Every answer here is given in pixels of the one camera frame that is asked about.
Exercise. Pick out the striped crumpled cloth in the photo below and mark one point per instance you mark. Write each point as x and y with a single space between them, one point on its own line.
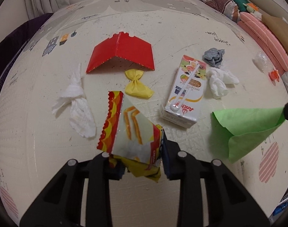
223 3

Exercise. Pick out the clear plastic wrap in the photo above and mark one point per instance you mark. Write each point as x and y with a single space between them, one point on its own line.
261 61

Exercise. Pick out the dark purple cloth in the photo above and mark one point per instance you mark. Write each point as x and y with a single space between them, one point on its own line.
13 45

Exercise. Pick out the small white crumpled tissue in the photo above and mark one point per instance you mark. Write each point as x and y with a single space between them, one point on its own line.
218 81

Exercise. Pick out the orange plastic bag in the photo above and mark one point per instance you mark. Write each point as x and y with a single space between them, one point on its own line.
274 75

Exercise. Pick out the pink striped quilt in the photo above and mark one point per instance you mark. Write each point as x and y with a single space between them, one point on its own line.
264 35

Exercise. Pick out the yellow crumpled paper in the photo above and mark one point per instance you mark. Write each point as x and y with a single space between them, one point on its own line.
136 88

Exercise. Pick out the brown pillow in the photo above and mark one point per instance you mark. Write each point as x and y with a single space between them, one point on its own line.
278 28

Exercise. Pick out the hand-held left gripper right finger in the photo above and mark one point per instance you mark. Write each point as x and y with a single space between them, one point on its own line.
171 160

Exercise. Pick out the yellow red snack wrapper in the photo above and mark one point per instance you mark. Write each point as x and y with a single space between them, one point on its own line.
132 132

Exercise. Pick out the white milk carton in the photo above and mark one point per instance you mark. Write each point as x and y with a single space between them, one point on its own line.
184 94

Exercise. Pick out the red folded paper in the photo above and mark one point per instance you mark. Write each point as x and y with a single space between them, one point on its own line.
132 49

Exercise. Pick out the grey crumpled cloth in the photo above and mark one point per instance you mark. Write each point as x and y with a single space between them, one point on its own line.
213 56

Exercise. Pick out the green paper sheet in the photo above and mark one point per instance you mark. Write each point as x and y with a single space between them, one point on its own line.
245 127

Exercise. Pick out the green orange plush toy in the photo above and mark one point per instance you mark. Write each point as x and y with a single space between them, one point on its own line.
252 9

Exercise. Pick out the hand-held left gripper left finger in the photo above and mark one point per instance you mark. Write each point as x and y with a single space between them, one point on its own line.
116 173

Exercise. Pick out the long white crumpled tissue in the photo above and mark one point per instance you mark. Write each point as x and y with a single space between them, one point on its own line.
80 113

